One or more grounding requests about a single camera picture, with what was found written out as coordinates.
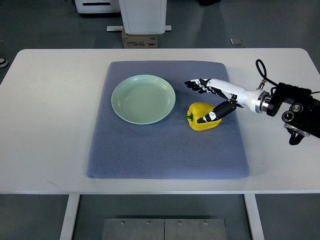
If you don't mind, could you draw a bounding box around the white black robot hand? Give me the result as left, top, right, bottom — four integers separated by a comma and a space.
184, 78, 270, 124

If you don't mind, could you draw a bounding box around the yellow bell pepper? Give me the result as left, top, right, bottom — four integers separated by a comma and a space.
185, 102, 222, 131

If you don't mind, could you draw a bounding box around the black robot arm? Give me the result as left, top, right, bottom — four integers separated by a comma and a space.
263, 82, 320, 146

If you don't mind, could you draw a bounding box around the light green plate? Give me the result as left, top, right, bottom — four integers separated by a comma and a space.
111, 74, 176, 125

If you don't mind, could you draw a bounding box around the grey floor outlet cover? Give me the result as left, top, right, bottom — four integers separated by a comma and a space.
229, 37, 244, 46

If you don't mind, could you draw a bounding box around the blue textured mat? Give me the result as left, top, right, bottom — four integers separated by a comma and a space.
86, 60, 249, 180

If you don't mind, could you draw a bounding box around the white table leg right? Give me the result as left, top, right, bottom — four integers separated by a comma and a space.
244, 194, 265, 240

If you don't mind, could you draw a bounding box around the white table leg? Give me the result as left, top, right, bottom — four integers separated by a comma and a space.
244, 194, 265, 240
59, 194, 80, 240

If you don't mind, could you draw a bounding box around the cardboard box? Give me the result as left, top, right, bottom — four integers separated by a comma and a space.
121, 28, 158, 49

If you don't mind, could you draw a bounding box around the white cabinet with slot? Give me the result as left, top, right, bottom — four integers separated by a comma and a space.
74, 0, 120, 14

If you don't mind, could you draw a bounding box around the white table leg left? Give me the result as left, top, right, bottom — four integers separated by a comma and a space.
59, 194, 80, 240

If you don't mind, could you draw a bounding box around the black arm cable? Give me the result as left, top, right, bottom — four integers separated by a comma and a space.
254, 58, 280, 90

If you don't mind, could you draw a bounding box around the white pedestal column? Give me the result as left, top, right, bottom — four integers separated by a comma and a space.
106, 0, 172, 35

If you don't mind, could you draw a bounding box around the grey metal base plate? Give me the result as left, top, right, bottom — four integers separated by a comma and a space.
102, 218, 227, 240

